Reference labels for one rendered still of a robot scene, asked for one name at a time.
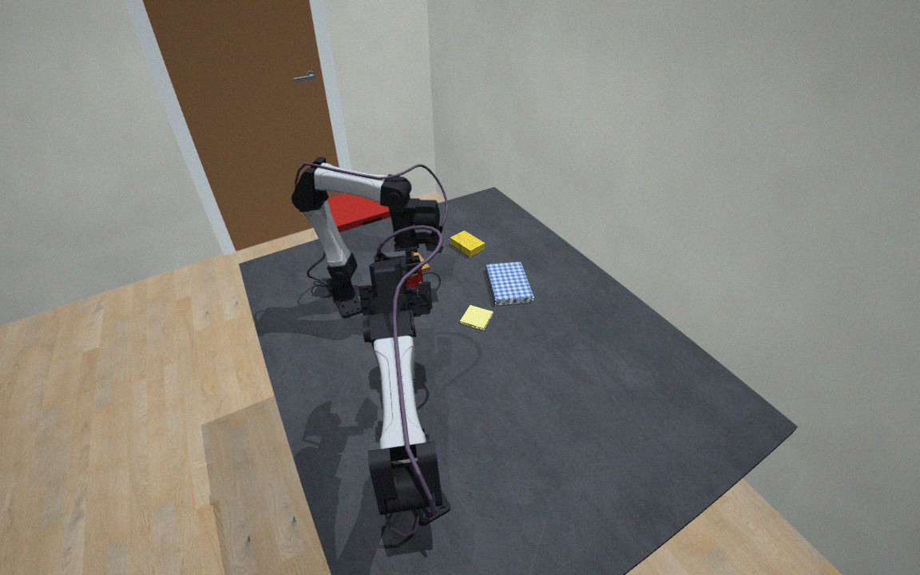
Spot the yellow sponge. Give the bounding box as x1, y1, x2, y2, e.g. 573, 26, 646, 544
450, 231, 485, 257

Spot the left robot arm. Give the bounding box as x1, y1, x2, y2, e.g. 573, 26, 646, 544
291, 157, 441, 319

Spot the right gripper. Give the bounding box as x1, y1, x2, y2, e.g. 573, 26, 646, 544
359, 281, 432, 317

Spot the pale yellow sticky-note pad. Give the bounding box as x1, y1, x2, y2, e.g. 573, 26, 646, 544
460, 305, 493, 331

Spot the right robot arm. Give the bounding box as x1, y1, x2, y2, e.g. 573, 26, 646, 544
363, 251, 450, 525

